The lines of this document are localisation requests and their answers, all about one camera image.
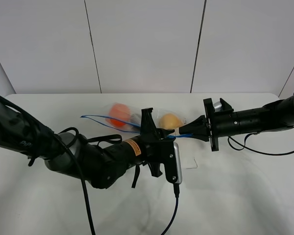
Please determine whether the orange fruit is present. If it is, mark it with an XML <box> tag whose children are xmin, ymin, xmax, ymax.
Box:
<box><xmin>109</xmin><ymin>103</ymin><xmax>131</xmax><ymax>127</ymax></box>

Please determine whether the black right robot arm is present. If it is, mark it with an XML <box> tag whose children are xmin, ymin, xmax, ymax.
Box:
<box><xmin>179</xmin><ymin>94</ymin><xmax>294</xmax><ymax>151</ymax></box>

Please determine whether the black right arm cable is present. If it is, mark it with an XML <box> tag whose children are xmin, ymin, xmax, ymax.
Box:
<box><xmin>227</xmin><ymin>84</ymin><xmax>294</xmax><ymax>156</ymax></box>

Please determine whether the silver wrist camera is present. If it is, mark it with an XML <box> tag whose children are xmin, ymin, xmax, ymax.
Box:
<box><xmin>173</xmin><ymin>142</ymin><xmax>182</xmax><ymax>184</ymax></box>
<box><xmin>213</xmin><ymin>98</ymin><xmax>234</xmax><ymax>114</ymax></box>

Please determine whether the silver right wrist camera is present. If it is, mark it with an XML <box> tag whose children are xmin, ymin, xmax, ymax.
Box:
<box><xmin>213</xmin><ymin>98</ymin><xmax>234</xmax><ymax>114</ymax></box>

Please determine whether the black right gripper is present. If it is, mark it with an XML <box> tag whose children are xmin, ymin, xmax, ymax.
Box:
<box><xmin>179</xmin><ymin>98</ymin><xmax>240</xmax><ymax>151</ymax></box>

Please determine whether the black blue left camera cable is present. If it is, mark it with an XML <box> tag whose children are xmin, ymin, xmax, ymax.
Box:
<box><xmin>159</xmin><ymin>183</ymin><xmax>181</xmax><ymax>235</ymax></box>

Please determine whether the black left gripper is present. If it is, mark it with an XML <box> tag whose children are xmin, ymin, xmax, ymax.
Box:
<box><xmin>122</xmin><ymin>108</ymin><xmax>176</xmax><ymax>183</ymax></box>

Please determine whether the clear zip bag blue zipper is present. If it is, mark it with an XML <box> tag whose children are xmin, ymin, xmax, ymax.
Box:
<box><xmin>81</xmin><ymin>102</ymin><xmax>190</xmax><ymax>138</ymax></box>

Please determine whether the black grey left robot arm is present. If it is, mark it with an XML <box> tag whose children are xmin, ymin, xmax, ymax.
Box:
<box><xmin>0</xmin><ymin>96</ymin><xmax>182</xmax><ymax>189</ymax></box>

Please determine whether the yellow pear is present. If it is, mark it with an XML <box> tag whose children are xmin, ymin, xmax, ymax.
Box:
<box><xmin>159</xmin><ymin>113</ymin><xmax>183</xmax><ymax>129</ymax></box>

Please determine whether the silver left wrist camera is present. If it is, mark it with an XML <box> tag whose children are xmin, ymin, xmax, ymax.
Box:
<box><xmin>173</xmin><ymin>142</ymin><xmax>182</xmax><ymax>184</ymax></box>

